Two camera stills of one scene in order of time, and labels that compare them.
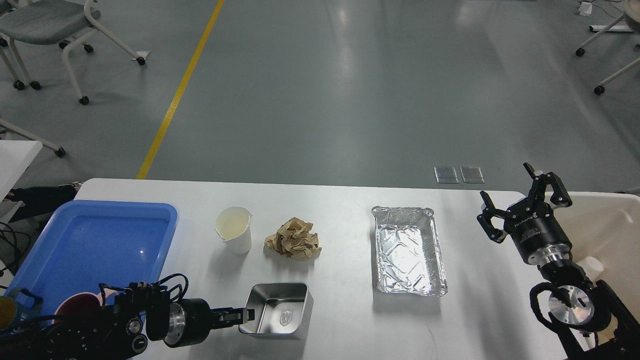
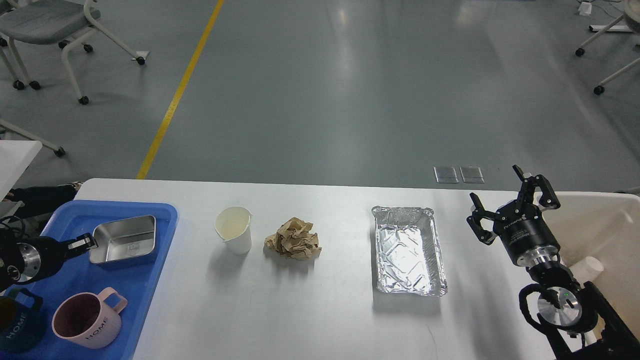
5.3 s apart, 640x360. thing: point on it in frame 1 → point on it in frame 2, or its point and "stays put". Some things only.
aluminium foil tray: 410,258 stays put
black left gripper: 189,321 → 43,256
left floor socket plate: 446,174 stays put
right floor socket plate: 472,175 stays put
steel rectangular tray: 281,311 → 124,239
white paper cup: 232,224 stays put
